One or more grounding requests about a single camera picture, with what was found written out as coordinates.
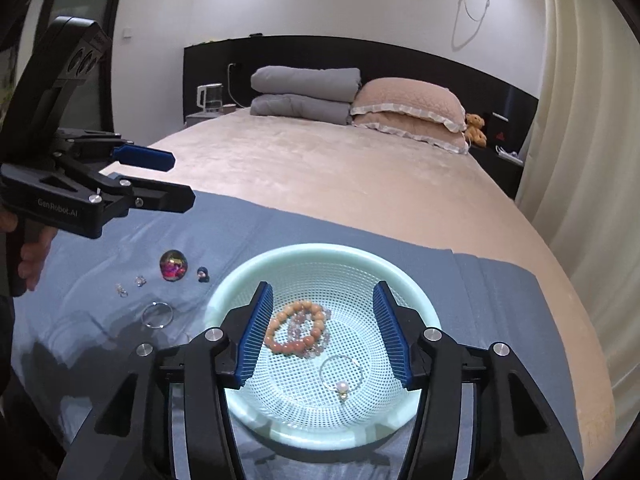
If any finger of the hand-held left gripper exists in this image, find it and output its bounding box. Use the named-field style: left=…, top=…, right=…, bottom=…
left=92, top=174, right=196, bottom=221
left=54, top=129, right=176, bottom=173

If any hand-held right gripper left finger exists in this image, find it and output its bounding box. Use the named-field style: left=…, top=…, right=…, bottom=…
left=57, top=281, right=275, bottom=480

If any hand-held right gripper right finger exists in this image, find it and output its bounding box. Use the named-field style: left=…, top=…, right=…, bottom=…
left=372, top=280, right=586, bottom=480

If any orange bead bracelet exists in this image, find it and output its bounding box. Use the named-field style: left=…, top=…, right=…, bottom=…
left=265, top=300, right=328, bottom=359

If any pink crystal bead bracelet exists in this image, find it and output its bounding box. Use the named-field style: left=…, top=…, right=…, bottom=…
left=287, top=309, right=334, bottom=359

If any iridescent glass ball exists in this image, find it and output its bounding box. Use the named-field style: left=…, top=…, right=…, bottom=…
left=159, top=249, right=190, bottom=283

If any thin bracelet with pearl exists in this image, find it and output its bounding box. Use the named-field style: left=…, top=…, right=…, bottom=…
left=319, top=354, right=365, bottom=402

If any green plastic mesh basket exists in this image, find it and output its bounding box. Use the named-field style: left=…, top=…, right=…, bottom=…
left=202, top=244, right=443, bottom=461

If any person's left hand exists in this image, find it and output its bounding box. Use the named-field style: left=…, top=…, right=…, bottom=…
left=0, top=207, right=59, bottom=292

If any grey nightstand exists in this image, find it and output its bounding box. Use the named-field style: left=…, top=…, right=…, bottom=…
left=185, top=110, right=223, bottom=133

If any blue-grey cloth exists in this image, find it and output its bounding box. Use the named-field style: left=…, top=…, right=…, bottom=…
left=10, top=172, right=538, bottom=480

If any grey folded duvet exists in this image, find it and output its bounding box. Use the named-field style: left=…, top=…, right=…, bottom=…
left=249, top=94, right=354, bottom=126
left=250, top=66, right=362, bottom=103

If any black nightstand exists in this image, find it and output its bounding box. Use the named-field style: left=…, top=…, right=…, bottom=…
left=475, top=132, right=526, bottom=202

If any pink ruffled pillow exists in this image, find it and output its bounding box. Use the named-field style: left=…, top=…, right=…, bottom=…
left=350, top=112, right=471, bottom=155
left=350, top=77, right=467, bottom=134

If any brown teddy bear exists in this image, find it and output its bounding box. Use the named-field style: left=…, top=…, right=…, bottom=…
left=464, top=113, right=489, bottom=148

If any black device with red light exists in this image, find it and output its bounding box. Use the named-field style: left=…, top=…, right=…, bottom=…
left=491, top=112, right=512, bottom=146

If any black headboard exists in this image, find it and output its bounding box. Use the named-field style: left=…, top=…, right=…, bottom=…
left=183, top=35, right=540, bottom=201

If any cream curtain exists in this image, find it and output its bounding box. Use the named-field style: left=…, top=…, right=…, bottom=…
left=515, top=0, right=640, bottom=411

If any white cable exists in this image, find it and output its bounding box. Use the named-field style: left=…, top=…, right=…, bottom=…
left=452, top=0, right=494, bottom=52

